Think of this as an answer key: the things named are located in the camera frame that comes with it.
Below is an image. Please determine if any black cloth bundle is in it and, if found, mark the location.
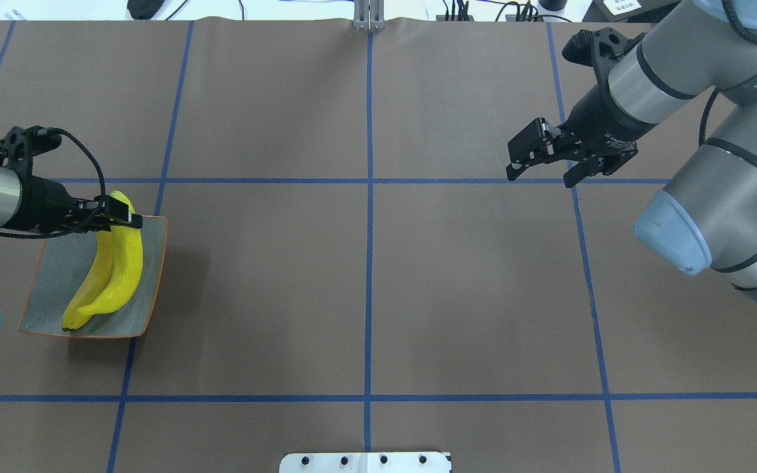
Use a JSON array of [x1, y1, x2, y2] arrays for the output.
[[126, 0, 166, 20]]

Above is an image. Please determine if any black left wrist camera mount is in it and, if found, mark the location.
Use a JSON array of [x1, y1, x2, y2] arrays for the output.
[[0, 125, 61, 176]]

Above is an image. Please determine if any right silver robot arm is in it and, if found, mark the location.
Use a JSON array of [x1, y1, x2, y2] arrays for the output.
[[507, 1, 757, 303]]

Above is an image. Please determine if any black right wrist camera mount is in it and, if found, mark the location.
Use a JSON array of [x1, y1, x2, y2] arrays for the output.
[[561, 28, 647, 70]]

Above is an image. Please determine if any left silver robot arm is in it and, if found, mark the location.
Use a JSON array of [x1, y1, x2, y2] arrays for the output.
[[0, 167, 166, 339]]

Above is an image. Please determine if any yellow banana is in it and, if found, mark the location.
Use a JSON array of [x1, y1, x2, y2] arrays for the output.
[[61, 231, 115, 332], [76, 227, 144, 317]]

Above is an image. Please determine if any grey square plate orange rim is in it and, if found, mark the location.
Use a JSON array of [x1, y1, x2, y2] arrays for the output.
[[19, 215, 166, 339]]

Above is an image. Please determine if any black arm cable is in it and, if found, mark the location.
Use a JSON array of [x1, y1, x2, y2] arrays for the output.
[[698, 0, 757, 146], [0, 127, 107, 238]]

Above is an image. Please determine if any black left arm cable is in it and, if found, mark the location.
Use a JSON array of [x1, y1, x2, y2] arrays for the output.
[[0, 127, 107, 238]]

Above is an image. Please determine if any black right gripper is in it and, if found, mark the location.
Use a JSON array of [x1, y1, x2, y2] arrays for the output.
[[507, 84, 655, 189]]

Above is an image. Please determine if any brown paper table mat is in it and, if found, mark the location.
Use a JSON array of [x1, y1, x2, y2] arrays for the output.
[[0, 18, 757, 472]]

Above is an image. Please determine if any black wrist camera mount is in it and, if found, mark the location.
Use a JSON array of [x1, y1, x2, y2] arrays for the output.
[[561, 28, 647, 70], [0, 125, 61, 176]]

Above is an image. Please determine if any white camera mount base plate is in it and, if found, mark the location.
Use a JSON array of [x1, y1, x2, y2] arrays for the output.
[[279, 451, 453, 472]]

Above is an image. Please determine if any aluminium frame post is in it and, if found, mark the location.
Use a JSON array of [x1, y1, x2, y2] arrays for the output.
[[352, 0, 386, 32]]

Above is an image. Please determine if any black box with label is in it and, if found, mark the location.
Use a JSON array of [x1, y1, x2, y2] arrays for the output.
[[581, 1, 680, 24]]

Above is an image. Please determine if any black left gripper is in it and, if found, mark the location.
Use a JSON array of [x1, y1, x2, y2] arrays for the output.
[[19, 176, 143, 234]]

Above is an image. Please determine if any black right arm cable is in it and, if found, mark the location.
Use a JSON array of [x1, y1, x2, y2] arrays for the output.
[[698, 0, 757, 146]]

